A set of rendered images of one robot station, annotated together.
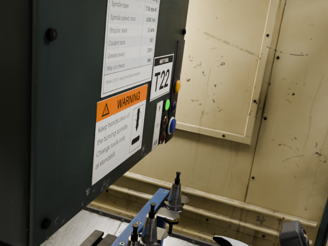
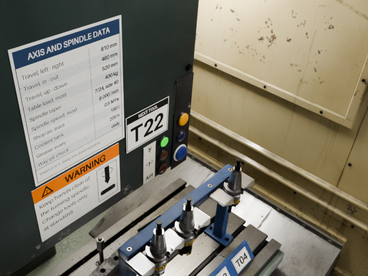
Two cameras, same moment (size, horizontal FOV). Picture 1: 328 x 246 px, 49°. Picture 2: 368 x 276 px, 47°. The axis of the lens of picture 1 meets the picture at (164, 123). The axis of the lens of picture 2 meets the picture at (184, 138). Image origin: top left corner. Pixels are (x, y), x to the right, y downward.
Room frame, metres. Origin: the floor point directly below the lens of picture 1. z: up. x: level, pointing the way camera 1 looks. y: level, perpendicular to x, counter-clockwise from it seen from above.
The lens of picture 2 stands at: (0.10, -0.25, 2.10)
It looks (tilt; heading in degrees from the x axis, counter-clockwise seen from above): 37 degrees down; 21
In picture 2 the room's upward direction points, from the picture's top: 5 degrees clockwise
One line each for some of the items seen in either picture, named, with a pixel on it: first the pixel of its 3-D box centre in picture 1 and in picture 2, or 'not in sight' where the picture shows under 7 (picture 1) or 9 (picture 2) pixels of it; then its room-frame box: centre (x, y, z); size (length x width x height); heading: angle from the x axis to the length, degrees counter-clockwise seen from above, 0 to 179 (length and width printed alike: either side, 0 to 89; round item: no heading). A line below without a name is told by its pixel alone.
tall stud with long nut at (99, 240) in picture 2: not in sight; (101, 250); (0.81, 0.28, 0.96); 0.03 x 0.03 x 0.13
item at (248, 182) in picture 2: (178, 198); (243, 180); (1.09, -0.08, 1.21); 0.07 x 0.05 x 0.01; 73
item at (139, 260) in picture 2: not in sight; (142, 265); (0.67, 0.05, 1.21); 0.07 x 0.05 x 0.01; 73
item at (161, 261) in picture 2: not in sight; (157, 252); (0.72, 0.04, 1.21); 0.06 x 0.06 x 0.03
